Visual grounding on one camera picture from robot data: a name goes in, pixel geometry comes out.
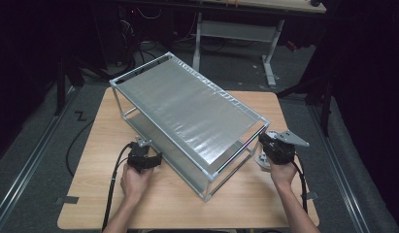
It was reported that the black cable bundle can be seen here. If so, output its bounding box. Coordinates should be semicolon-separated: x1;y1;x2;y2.
118;18;162;79

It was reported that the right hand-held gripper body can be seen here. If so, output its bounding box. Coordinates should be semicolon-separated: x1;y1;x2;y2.
258;129;311;165

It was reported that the thin black floor cable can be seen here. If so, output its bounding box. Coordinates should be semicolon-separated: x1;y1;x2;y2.
65;119;94;178

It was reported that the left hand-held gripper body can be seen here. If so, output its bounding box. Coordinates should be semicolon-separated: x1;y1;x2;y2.
127;136;152;173

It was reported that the person's left hand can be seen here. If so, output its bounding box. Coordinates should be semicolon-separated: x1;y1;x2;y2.
119;164;154;204

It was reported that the left hand-held gripper black cable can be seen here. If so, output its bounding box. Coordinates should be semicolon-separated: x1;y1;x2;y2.
101;144;133;232

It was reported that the person's right hand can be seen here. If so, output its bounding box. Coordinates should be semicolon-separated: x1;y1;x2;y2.
268;160;298;192

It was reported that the dark computer tower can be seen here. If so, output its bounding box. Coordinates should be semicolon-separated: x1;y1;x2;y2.
91;4;140;66

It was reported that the right hand-held gripper black cable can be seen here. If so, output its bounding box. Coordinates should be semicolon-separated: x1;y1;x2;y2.
292;159;309;215

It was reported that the silver metal shelf rack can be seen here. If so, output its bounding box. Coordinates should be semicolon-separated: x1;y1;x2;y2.
109;51;272;203

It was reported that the desk with white legs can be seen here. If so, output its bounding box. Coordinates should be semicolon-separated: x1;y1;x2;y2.
191;0;327;87

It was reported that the hand-held gripper black cable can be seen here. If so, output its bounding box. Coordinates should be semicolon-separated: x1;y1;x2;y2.
101;144;133;232
292;159;309;215

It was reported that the dark metal stand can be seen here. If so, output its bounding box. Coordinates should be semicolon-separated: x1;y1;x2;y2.
278;62;334;137
53;52;86;117

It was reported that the metal floor rail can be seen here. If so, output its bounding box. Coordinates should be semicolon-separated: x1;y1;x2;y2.
0;86;79;224
308;105;371;233

